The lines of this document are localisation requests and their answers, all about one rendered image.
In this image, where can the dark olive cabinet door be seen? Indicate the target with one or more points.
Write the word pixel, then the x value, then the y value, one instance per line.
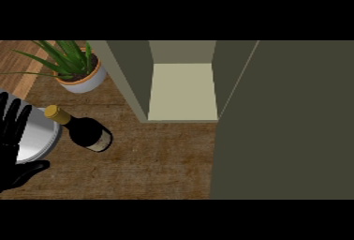
pixel 285 125

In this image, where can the green plant in white pot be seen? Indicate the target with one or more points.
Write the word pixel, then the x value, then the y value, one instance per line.
pixel 74 67

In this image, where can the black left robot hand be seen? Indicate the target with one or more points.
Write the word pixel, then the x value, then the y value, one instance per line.
pixel 11 146

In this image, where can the dark wine bottle gold cap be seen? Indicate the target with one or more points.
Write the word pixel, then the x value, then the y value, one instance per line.
pixel 86 132

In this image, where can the round silver plate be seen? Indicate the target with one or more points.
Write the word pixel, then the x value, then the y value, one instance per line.
pixel 37 137

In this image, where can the olive green open cabinet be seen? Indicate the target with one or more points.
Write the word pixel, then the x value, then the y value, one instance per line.
pixel 182 90

